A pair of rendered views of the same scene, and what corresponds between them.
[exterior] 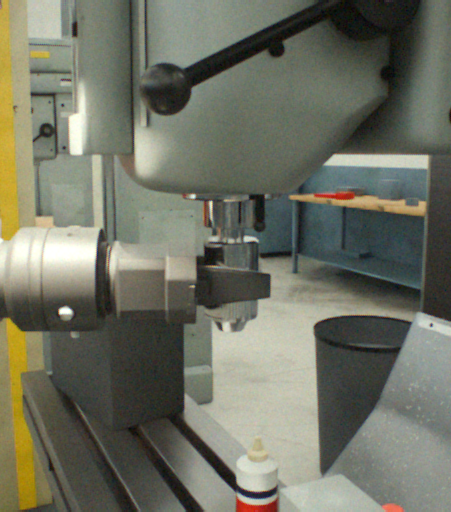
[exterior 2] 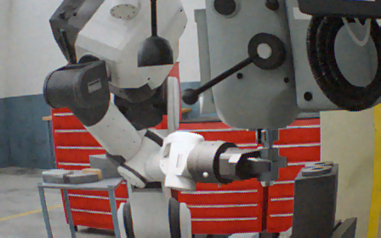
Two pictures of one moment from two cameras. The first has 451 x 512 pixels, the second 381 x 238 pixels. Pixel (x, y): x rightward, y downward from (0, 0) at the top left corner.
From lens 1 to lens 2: 141 cm
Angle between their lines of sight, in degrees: 49
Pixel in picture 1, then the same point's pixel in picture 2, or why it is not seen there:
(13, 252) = (191, 150)
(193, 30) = (214, 70)
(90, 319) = (213, 178)
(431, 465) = not seen: outside the picture
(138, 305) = (225, 172)
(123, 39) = not seen: hidden behind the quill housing
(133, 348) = (305, 205)
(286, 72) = (245, 83)
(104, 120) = (207, 100)
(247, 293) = (262, 169)
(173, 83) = (185, 96)
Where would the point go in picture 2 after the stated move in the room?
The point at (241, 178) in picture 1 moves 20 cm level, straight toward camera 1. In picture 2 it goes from (244, 122) to (157, 133)
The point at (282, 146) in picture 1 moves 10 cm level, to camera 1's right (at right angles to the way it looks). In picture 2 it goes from (253, 110) to (290, 110)
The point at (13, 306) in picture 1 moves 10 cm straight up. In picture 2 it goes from (190, 171) to (186, 121)
